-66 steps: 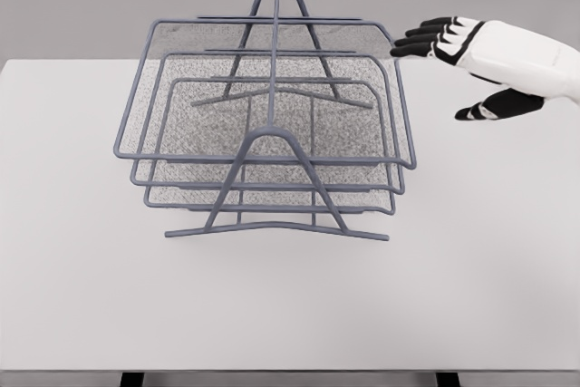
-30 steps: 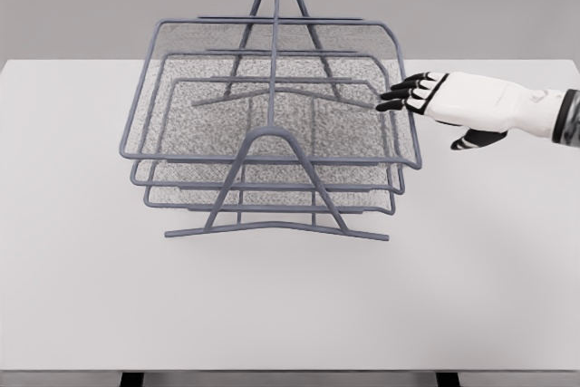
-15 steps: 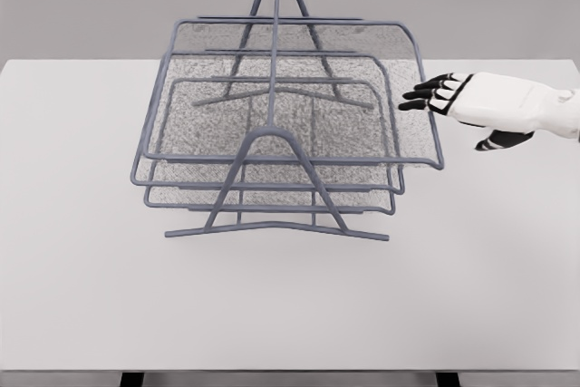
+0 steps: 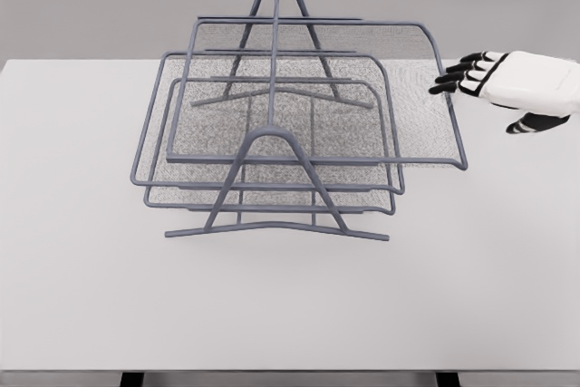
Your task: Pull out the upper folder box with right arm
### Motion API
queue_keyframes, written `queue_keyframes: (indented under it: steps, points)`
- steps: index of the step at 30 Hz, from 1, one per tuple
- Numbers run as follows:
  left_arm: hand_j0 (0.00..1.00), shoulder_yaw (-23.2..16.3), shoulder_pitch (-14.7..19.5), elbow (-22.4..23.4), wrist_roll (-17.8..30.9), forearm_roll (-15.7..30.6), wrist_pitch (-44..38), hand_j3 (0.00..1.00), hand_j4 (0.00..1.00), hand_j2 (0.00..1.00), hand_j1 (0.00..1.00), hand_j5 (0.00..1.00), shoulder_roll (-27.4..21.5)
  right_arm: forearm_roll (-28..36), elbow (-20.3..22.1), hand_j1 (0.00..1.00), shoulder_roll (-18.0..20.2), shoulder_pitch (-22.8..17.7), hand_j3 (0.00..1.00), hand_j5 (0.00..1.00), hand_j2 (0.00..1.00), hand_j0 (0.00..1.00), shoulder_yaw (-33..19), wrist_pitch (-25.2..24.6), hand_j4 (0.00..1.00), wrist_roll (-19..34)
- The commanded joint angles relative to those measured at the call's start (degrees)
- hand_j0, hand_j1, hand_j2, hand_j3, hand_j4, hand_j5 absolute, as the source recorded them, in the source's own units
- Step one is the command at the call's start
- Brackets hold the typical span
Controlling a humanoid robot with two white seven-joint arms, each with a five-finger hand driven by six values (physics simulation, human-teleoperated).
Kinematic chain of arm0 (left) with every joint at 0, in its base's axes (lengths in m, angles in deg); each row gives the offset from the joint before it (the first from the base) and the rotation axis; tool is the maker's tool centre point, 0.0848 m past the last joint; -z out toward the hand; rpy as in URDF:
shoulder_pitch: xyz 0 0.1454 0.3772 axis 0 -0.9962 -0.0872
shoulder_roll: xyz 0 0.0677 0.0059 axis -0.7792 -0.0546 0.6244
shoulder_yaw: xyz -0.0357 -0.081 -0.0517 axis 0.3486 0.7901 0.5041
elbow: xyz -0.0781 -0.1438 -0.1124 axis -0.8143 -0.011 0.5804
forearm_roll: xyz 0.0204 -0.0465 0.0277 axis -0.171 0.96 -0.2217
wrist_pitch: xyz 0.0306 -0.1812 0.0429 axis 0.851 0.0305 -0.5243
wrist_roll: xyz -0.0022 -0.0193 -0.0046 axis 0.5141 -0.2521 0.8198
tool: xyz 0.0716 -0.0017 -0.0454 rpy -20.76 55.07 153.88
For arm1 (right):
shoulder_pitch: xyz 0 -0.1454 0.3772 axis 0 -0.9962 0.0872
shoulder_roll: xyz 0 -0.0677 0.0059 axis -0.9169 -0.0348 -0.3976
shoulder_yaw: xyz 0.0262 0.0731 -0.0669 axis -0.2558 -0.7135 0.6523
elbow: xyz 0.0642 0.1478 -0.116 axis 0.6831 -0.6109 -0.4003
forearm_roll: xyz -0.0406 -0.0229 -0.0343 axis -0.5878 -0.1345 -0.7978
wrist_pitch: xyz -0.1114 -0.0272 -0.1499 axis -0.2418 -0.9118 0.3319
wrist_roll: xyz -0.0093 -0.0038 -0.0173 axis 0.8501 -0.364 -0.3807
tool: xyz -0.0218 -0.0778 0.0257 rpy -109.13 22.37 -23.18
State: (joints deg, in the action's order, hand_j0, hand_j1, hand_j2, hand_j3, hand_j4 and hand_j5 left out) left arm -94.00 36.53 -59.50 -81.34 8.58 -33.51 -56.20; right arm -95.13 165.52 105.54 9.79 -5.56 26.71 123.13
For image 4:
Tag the wide grey mesh tray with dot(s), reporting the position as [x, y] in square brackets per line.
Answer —
[421, 124]

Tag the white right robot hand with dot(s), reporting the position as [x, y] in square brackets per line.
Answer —
[525, 81]

